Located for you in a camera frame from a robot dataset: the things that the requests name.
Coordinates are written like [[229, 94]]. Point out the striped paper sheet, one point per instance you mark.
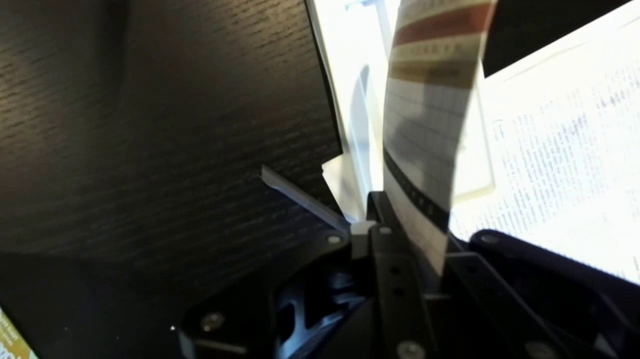
[[427, 120]]

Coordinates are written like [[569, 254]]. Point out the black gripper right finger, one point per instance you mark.
[[533, 300]]

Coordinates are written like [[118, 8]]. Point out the white notepad paper stack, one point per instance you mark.
[[356, 112]]

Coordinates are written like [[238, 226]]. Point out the yellow patterned tissue box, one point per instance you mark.
[[12, 340]]

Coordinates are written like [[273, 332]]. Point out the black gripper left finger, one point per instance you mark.
[[401, 286]]

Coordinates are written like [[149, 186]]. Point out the white printed text paper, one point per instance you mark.
[[566, 152]]

